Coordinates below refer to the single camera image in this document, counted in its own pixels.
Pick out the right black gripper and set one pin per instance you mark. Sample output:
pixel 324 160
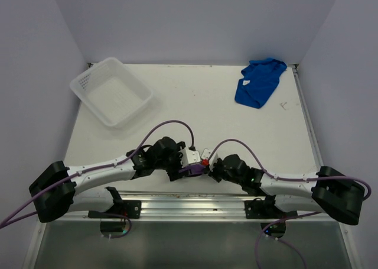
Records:
pixel 212 172

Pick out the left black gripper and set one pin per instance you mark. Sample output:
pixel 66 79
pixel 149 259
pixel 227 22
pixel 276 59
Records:
pixel 173 173

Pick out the purple towel black trim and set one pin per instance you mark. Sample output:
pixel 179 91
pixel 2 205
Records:
pixel 196 169

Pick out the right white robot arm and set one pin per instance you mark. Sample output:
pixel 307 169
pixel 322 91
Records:
pixel 325 191

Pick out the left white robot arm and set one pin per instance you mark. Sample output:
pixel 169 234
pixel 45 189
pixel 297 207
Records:
pixel 61 189

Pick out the white plastic basket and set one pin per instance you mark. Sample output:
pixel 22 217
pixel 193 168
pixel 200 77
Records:
pixel 112 92

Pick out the blue towel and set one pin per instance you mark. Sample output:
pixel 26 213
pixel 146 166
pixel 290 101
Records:
pixel 259 81

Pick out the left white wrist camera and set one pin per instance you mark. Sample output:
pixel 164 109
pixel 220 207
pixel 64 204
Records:
pixel 189 157

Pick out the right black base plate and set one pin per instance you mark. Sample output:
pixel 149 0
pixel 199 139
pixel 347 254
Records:
pixel 265 209

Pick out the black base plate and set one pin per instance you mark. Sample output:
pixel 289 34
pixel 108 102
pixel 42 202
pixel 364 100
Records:
pixel 128 208
pixel 265 209

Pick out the aluminium mounting rail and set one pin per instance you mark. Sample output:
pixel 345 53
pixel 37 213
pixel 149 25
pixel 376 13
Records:
pixel 201 207

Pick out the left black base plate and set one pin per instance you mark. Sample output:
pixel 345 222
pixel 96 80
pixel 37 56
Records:
pixel 128 208

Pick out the right side aluminium rail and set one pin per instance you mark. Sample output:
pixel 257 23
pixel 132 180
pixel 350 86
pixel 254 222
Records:
pixel 312 137

